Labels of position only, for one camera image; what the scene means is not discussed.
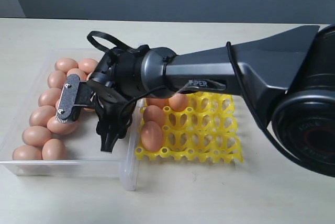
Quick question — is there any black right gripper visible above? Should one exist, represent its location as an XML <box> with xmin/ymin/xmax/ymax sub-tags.
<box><xmin>94</xmin><ymin>95</ymin><xmax>135</xmax><ymax>153</ymax></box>

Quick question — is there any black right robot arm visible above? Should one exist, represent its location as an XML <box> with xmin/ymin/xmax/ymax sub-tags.
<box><xmin>87</xmin><ymin>25</ymin><xmax>334</xmax><ymax>177</ymax></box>

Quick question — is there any clear plastic bin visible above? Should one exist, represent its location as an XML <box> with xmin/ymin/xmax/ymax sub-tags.
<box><xmin>1</xmin><ymin>49</ymin><xmax>142</xmax><ymax>191</ymax></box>

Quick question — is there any yellow plastic egg tray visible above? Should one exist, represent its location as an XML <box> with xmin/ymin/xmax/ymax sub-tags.
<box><xmin>135</xmin><ymin>92</ymin><xmax>243</xmax><ymax>163</ymax></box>

